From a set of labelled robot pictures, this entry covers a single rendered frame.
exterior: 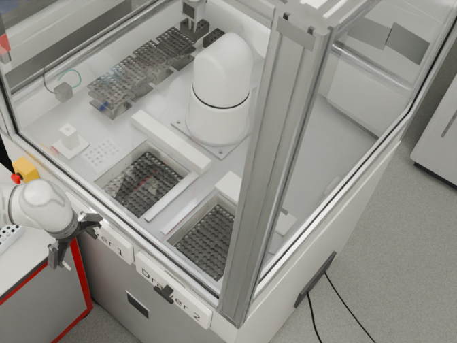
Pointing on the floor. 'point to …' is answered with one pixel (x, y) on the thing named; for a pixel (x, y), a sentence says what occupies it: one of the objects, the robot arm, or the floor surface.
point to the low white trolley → (39, 288)
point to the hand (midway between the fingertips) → (82, 248)
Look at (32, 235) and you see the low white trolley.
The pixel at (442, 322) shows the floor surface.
